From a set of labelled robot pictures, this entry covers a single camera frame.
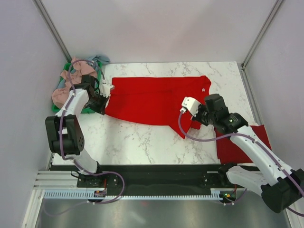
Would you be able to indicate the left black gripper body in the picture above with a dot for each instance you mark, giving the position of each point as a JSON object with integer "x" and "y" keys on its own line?
{"x": 98, "y": 102}

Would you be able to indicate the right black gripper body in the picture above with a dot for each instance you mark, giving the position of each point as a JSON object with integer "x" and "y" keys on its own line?
{"x": 203, "y": 117}

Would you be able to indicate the bright red t shirt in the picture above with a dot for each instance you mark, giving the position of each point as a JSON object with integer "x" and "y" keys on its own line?
{"x": 156, "y": 100}

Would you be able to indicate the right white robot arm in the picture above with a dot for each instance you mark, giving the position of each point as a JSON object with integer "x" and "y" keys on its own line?
{"x": 279, "y": 185}

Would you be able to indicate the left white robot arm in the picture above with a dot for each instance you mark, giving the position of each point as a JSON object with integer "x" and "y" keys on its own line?
{"x": 65, "y": 136}

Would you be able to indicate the pink t shirt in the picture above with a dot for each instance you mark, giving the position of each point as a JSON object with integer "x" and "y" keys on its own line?
{"x": 60, "y": 96}

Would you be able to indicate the folded dark red t shirt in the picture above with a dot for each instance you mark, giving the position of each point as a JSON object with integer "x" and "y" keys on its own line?
{"x": 228, "y": 152}

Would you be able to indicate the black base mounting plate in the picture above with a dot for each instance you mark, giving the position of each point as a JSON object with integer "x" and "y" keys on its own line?
{"x": 157, "y": 179}

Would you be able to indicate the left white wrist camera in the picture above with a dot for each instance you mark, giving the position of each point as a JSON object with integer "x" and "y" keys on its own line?
{"x": 105, "y": 89}

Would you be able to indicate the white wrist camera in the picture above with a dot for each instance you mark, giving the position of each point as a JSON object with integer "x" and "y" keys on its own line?
{"x": 191, "y": 105}
{"x": 105, "y": 89}

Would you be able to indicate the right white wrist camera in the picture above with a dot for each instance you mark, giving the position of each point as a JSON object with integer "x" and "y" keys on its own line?
{"x": 191, "y": 105}

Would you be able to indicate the aluminium frame rail front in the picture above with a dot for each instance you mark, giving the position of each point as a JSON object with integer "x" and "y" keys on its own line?
{"x": 235, "y": 175}

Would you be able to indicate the white slotted cable duct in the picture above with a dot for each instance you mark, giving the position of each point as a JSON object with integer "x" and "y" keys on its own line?
{"x": 102, "y": 195}

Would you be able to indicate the left aluminium corner post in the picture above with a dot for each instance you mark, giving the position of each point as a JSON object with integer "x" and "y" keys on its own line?
{"x": 52, "y": 28}

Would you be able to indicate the aluminium corner post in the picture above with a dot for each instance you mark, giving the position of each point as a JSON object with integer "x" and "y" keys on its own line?
{"x": 262, "y": 32}
{"x": 52, "y": 28}

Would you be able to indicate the right aluminium corner post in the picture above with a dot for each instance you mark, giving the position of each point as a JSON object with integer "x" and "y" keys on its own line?
{"x": 262, "y": 32}

